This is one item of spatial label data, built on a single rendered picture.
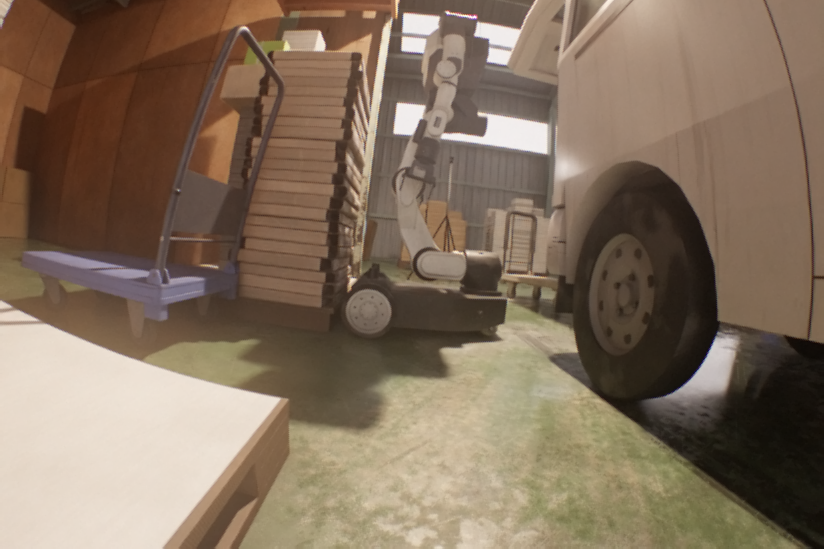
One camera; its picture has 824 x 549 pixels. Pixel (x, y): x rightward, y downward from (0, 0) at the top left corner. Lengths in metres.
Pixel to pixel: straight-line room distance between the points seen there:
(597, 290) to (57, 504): 1.16
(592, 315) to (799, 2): 0.91
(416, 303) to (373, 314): 0.17
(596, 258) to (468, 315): 0.57
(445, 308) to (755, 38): 1.24
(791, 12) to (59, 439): 1.06
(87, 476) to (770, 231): 0.87
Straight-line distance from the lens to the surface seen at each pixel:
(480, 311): 1.42
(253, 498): 0.48
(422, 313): 1.34
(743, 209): 0.66
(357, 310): 1.29
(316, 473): 0.56
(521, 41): 2.52
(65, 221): 4.38
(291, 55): 1.56
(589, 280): 1.08
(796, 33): 0.67
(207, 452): 0.42
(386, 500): 0.52
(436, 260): 1.45
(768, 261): 0.64
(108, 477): 0.39
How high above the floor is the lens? 0.34
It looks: 1 degrees up
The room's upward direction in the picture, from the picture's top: 6 degrees clockwise
